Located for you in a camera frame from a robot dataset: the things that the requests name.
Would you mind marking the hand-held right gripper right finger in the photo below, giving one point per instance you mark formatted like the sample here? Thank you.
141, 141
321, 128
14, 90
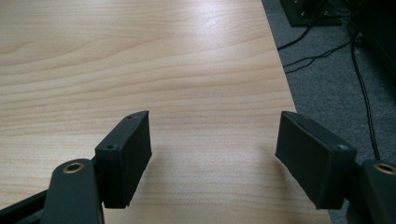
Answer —
314, 161

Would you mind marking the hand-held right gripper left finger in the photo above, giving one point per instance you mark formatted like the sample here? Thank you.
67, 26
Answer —
124, 165

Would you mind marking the dark cabinet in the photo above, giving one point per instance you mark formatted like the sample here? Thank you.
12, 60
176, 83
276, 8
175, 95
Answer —
381, 34

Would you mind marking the black flat stand base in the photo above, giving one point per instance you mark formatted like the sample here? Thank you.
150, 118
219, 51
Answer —
306, 14

